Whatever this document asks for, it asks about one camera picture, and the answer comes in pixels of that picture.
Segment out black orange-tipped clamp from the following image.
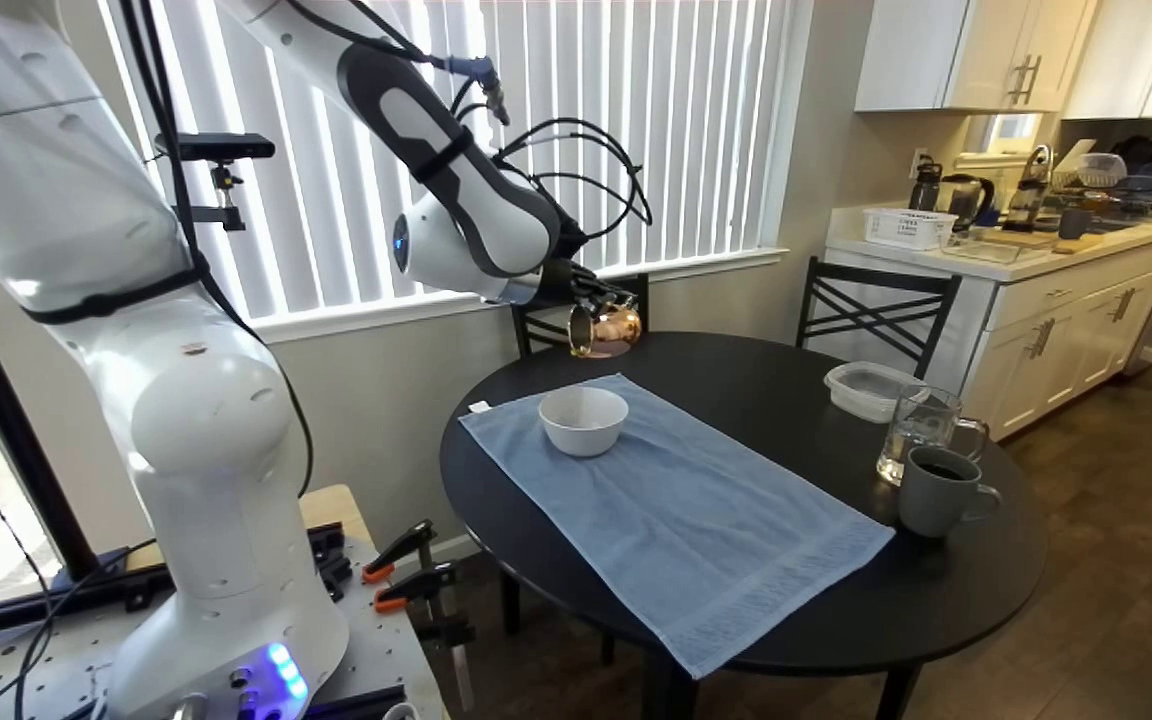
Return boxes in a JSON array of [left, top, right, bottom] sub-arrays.
[[358, 517, 440, 589], [372, 559, 465, 617]]

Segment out blue cloth towel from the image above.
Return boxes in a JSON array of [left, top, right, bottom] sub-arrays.
[[456, 370, 899, 685]]

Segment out white upper cabinets above island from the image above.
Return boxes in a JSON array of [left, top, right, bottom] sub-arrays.
[[853, 0, 1152, 125]]

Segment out grey ceramic mug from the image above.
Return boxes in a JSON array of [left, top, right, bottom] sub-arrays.
[[896, 443, 1005, 540]]

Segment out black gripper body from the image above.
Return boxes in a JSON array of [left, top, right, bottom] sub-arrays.
[[541, 256, 637, 323]]

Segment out white counter island cabinet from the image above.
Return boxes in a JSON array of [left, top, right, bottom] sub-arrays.
[[825, 202, 1152, 443]]

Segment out white bowl at edge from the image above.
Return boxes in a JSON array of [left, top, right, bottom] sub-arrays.
[[819, 360, 927, 429]]

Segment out black coffee maker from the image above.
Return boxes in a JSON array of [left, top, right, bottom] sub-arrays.
[[908, 148, 995, 230]]

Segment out white ceramic bowl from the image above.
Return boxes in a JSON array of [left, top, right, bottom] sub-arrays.
[[534, 382, 631, 459]]

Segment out white plastic basket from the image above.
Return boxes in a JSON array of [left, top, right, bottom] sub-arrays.
[[865, 202, 959, 251]]

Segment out round black table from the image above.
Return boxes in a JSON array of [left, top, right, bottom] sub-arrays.
[[436, 332, 1046, 720]]

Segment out black camera on stand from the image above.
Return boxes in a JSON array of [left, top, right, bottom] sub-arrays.
[[173, 129, 279, 235]]

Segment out clear drinking glass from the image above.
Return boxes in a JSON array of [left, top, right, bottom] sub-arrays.
[[873, 387, 959, 493]]

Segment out white vertical window blinds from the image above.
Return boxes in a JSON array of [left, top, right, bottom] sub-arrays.
[[91, 0, 812, 323]]

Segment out black cross-back chair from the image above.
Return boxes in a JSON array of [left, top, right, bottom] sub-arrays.
[[507, 273, 653, 360], [790, 256, 962, 382]]

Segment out robot base mounting platform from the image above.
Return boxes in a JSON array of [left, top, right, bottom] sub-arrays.
[[0, 479, 452, 720]]

